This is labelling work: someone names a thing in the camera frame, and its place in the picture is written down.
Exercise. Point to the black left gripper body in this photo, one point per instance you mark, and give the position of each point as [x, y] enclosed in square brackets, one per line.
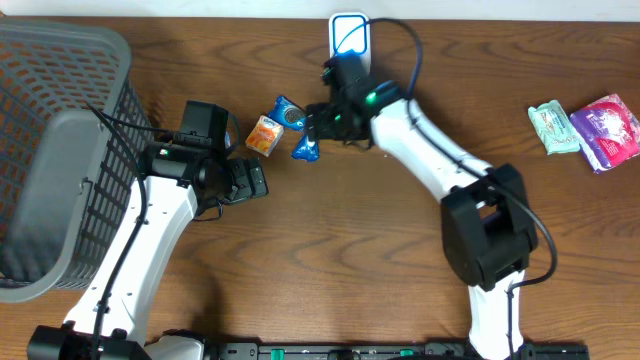
[240, 179]

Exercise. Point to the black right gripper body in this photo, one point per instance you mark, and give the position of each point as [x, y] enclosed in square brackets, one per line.
[332, 121]

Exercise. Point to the blue cookie packet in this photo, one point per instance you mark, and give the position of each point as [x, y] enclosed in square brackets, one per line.
[291, 116]

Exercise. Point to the orange tissue pack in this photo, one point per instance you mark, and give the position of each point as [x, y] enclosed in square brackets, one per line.
[264, 136]

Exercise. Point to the teal wipes packet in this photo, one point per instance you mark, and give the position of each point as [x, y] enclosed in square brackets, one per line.
[553, 128]

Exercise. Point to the purple snack package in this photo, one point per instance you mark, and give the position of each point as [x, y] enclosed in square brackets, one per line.
[608, 133]

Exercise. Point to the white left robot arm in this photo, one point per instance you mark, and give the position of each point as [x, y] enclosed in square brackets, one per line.
[176, 184]

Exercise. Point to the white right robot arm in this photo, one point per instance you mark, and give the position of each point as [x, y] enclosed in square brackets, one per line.
[486, 234]

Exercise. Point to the white barcode scanner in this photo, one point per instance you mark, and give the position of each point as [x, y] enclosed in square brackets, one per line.
[350, 32]

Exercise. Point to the grey plastic basket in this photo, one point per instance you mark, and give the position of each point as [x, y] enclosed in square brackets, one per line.
[69, 116]

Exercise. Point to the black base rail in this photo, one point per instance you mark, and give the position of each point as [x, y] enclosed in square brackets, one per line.
[453, 349]

